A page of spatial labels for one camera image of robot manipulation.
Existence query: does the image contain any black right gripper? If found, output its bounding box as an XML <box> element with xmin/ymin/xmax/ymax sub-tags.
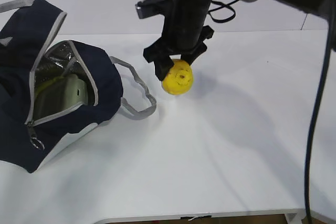
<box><xmin>143</xmin><ymin>26</ymin><xmax>214</xmax><ymax>80</ymax></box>

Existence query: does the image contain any yellow lemon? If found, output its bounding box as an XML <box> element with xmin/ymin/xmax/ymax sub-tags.
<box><xmin>162</xmin><ymin>59</ymin><xmax>194</xmax><ymax>95</ymax></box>

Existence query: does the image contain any green lid glass container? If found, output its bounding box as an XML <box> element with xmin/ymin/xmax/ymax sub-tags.
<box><xmin>33</xmin><ymin>74</ymin><xmax>88</xmax><ymax>120</ymax></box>

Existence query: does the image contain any yellow banana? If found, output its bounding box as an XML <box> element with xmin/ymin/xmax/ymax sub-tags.
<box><xmin>35</xmin><ymin>76</ymin><xmax>64</xmax><ymax>97</ymax></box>

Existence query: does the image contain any navy blue lunch bag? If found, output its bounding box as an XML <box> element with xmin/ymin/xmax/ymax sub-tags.
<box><xmin>1</xmin><ymin>0</ymin><xmax>156</xmax><ymax>173</ymax></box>

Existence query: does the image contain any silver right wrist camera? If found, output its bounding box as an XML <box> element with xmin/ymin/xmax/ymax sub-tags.
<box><xmin>135</xmin><ymin>0</ymin><xmax>173</xmax><ymax>19</ymax></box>

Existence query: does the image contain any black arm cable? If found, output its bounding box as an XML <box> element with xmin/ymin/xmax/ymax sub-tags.
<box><xmin>207</xmin><ymin>0</ymin><xmax>336</xmax><ymax>224</ymax></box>

